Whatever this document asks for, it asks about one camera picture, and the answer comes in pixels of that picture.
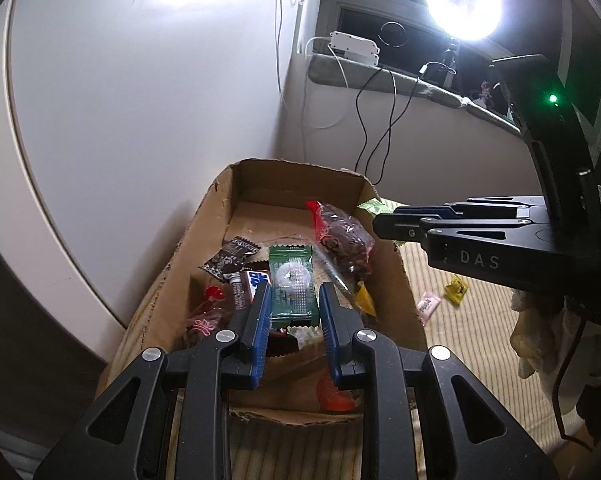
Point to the yellow snack packet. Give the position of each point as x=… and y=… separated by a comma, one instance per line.
x=455, y=290
x=365, y=300

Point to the brown chocolate bar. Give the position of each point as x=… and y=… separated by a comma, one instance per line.
x=248, y=285

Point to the dark red snack packet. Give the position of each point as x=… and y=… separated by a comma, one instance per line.
x=280, y=342

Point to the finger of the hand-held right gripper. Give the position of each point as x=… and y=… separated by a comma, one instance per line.
x=400, y=225
x=500, y=207

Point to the pink snack packet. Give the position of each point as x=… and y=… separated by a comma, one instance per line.
x=428, y=302

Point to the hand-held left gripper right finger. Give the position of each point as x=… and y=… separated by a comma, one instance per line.
x=330, y=340

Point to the person's right hand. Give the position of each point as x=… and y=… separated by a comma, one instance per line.
x=542, y=335

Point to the black light stand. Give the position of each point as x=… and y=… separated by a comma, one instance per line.
x=448, y=67

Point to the light green snack packet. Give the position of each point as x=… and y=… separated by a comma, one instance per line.
x=375, y=207

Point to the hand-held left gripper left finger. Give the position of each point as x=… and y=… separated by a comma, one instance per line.
x=260, y=335

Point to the clear bag of dark sweets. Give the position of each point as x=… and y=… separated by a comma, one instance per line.
x=343, y=240

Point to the dark patterned snack packet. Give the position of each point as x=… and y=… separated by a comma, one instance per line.
x=228, y=257

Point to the white wardrobe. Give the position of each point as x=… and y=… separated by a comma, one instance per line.
x=130, y=110

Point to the white power adapter box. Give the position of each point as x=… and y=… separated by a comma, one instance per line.
x=354, y=47

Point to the grey stone window sill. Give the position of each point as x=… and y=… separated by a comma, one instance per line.
x=370, y=77

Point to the cardboard box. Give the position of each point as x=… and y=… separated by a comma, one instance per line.
x=260, y=185

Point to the orange snack packet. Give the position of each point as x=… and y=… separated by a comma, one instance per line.
x=335, y=397

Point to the striped beige bed sheet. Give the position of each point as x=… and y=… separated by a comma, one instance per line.
x=470, y=360

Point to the small pink figurine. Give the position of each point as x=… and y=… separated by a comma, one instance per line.
x=486, y=94

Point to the clear bag with red tie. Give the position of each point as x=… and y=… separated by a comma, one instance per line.
x=208, y=315

